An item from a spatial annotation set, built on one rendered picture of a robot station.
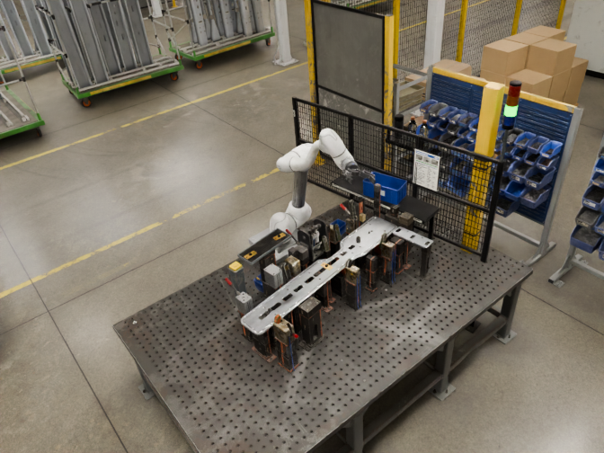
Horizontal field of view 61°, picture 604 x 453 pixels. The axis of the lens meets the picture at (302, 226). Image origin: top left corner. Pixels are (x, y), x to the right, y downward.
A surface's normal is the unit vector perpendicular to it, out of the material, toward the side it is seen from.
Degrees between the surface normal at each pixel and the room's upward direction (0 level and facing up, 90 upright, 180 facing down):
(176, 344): 0
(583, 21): 90
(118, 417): 0
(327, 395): 0
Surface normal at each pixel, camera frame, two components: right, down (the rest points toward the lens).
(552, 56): -0.83, 0.38
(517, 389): -0.07, -0.80
